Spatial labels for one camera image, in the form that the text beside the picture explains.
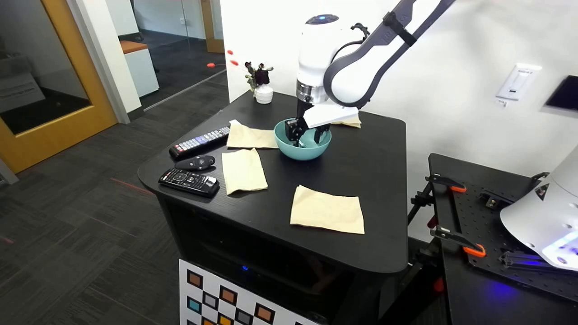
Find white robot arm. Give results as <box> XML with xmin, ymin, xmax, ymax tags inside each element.
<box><xmin>295</xmin><ymin>0</ymin><xmax>578</xmax><ymax>271</ymax></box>

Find teal bowl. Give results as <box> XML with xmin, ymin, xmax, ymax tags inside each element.
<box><xmin>275</xmin><ymin>118</ymin><xmax>333</xmax><ymax>161</ymax></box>

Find orange black clamp far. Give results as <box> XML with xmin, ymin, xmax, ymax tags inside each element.
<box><xmin>429</xmin><ymin>174</ymin><xmax>468</xmax><ymax>194</ymax></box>

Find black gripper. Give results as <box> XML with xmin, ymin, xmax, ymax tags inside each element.
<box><xmin>286</xmin><ymin>101</ymin><xmax>311</xmax><ymax>145</ymax></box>

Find colour checker calibration board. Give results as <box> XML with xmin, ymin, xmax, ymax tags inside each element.
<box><xmin>179</xmin><ymin>260</ymin><xmax>320</xmax><ymax>325</ymax></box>

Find long grey remote control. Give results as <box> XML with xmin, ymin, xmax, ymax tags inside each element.
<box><xmin>170</xmin><ymin>127</ymin><xmax>230</xmax><ymax>161</ymax></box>

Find small black oval remote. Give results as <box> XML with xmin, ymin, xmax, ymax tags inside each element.
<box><xmin>178</xmin><ymin>156</ymin><xmax>215</xmax><ymax>172</ymax></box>

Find orange black clamp near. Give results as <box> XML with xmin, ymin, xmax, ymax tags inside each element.
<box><xmin>430</xmin><ymin>226</ymin><xmax>486</xmax><ymax>259</ymax></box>

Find beige napkin middle left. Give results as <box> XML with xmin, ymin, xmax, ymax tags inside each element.
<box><xmin>223</xmin><ymin>150</ymin><xmax>268</xmax><ymax>195</ymax></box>

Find beige napkin back left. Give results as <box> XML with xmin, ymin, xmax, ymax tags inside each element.
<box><xmin>226</xmin><ymin>120</ymin><xmax>277</xmax><ymax>148</ymax></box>

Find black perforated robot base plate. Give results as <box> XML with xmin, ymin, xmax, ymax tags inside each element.
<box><xmin>429</xmin><ymin>154</ymin><xmax>578</xmax><ymax>304</ymax></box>

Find beige napkin front right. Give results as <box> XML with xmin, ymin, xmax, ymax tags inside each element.
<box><xmin>290</xmin><ymin>186</ymin><xmax>365</xmax><ymax>235</ymax></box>

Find white cup with pens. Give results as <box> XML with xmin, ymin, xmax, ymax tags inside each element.
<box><xmin>244</xmin><ymin>62</ymin><xmax>273</xmax><ymax>105</ymax></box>

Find beige napkin behind bowl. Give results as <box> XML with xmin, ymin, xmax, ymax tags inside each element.
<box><xmin>331</xmin><ymin>114</ymin><xmax>362</xmax><ymax>129</ymax></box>

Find white wall switch plate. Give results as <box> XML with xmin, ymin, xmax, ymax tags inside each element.
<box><xmin>497</xmin><ymin>64</ymin><xmax>542</xmax><ymax>101</ymax></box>

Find black cabinet under table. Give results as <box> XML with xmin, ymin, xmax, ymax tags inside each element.
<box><xmin>159</xmin><ymin>195</ymin><xmax>409</xmax><ymax>325</ymax></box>

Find black button remote control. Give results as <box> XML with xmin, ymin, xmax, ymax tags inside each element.
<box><xmin>159</xmin><ymin>170</ymin><xmax>221</xmax><ymax>197</ymax></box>

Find orange black clamp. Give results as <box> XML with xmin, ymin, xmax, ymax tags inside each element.
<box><xmin>429</xmin><ymin>174</ymin><xmax>468</xmax><ymax>194</ymax></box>
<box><xmin>430</xmin><ymin>226</ymin><xmax>486</xmax><ymax>259</ymax></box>

